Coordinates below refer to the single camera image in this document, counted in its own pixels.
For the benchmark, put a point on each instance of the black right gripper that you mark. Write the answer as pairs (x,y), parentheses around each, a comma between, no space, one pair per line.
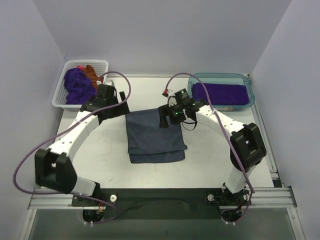
(165,114)

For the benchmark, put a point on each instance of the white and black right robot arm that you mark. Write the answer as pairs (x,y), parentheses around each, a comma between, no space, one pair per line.
(247,148)

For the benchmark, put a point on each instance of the teal plastic bin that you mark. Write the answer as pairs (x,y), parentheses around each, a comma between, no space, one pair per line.
(224,78)

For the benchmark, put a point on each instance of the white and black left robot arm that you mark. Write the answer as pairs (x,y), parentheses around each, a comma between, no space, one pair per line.
(54,166)

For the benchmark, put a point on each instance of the purple towel in basket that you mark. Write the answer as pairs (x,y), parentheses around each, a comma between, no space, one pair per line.
(78,86)

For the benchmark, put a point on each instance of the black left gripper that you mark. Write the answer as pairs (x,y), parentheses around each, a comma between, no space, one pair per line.
(119,105)

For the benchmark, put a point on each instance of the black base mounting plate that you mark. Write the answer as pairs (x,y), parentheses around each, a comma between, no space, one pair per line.
(165,204)

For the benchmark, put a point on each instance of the pink red cloth in basket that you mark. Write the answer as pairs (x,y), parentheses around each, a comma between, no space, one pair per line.
(81,67)

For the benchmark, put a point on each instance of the brown cloth in basket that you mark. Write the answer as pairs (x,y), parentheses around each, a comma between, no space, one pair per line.
(91,74)

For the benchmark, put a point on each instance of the purple towel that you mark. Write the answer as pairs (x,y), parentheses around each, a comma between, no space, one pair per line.
(221,94)
(78,86)

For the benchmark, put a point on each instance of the white plastic laundry basket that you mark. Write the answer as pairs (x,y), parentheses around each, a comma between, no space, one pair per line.
(59,99)

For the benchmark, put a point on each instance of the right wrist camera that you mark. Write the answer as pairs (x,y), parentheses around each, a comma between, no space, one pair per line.
(182,98)

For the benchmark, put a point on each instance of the grey towel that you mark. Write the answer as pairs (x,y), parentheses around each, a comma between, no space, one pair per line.
(150,144)

